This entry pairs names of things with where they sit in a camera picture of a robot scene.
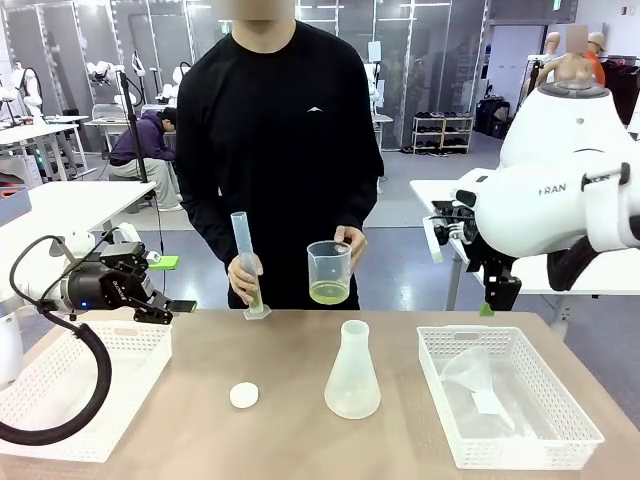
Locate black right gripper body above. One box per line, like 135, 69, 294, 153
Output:
467, 244, 521, 312

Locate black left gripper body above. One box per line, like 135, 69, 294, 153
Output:
63, 263, 154, 312

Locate clear plastic funnel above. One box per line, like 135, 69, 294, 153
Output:
439, 346, 516, 432

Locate clear plastic graduated cylinder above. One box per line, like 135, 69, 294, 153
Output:
230, 211, 272, 321

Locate white round flask cap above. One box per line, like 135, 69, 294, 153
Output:
229, 382, 260, 411

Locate white perforated basket with label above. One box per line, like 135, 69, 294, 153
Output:
416, 325, 606, 471

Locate translucent plastic conical flask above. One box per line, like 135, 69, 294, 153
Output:
324, 320, 382, 420

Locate clear plastic beaker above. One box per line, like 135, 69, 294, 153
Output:
306, 240, 353, 306

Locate person's right forearm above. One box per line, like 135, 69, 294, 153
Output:
184, 189, 241, 271

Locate person's left forearm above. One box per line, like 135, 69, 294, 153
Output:
339, 174, 385, 234

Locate person's right hand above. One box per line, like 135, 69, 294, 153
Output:
227, 252, 264, 305

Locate person's left hand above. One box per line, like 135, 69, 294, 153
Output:
333, 225, 368, 271

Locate white perforated plastic basket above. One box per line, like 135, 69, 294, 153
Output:
0, 319, 174, 464

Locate white table with black tripod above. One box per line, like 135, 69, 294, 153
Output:
0, 180, 157, 247

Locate person in purple hoodie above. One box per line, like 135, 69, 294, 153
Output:
108, 107, 184, 212

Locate blue-grey storage bin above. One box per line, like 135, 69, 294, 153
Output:
0, 184, 32, 227

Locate black tripod stand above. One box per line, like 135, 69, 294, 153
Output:
116, 69, 151, 184

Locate white background desk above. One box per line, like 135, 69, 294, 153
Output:
0, 114, 90, 181

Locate wooden shoe rack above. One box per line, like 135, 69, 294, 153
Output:
412, 112, 475, 155

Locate black suitcases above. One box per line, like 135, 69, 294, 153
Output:
474, 97, 512, 139

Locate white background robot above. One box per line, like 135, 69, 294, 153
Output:
9, 62, 46, 126

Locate person in black sweater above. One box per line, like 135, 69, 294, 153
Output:
174, 0, 385, 311

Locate black tripod by mannequins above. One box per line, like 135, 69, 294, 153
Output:
527, 56, 545, 99

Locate bare mannequin with grey trousers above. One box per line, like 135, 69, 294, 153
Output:
548, 24, 601, 87

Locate dark clothes on rack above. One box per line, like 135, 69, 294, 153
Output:
599, 55, 640, 126

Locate mannequin in orange with hat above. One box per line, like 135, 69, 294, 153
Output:
587, 31, 609, 89

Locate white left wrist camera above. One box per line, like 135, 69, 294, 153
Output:
115, 222, 145, 247

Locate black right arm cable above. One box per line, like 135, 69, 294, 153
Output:
546, 233, 601, 293

